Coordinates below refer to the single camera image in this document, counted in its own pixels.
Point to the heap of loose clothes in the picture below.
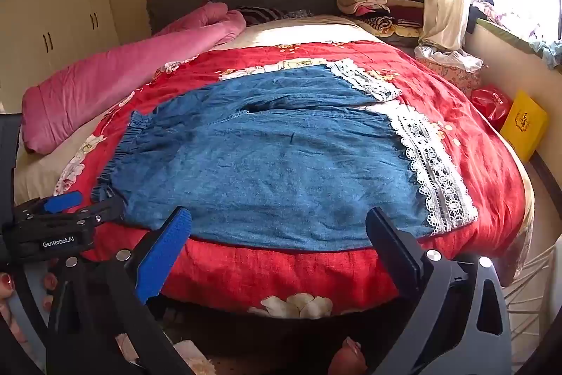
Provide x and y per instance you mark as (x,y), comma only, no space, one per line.
(505,12)

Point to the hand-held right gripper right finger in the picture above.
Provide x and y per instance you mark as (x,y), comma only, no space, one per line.
(393,252)

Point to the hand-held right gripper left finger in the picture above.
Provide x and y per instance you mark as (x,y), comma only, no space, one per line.
(164,252)

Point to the cream wardrobe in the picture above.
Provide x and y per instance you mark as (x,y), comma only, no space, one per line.
(57,6)

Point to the yellow box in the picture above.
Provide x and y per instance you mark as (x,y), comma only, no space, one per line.
(524,124)

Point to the pile of folded clothes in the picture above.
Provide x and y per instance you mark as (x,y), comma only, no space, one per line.
(373,1)

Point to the pink quilt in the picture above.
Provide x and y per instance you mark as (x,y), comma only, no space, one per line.
(109,72)

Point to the white crumpled cloth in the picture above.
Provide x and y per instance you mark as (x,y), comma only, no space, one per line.
(448,56)

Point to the floral fabric box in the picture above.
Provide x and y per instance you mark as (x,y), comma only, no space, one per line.
(452,78)

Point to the red plastic bag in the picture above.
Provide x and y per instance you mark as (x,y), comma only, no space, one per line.
(491,105)

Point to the black striped pillow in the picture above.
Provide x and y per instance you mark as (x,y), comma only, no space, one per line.
(261,14)

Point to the blue denim pants lace trim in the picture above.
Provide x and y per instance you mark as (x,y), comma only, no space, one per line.
(263,173)

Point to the red floral blanket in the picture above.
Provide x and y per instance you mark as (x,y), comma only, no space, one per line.
(461,129)

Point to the person's foot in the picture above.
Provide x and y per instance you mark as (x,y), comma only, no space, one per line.
(349,355)

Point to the dark floral pillow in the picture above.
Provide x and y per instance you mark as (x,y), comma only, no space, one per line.
(300,13)

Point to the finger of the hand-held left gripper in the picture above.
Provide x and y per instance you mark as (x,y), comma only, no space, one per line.
(105,210)
(63,201)

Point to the person's left hand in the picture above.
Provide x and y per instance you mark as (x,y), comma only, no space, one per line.
(49,282)

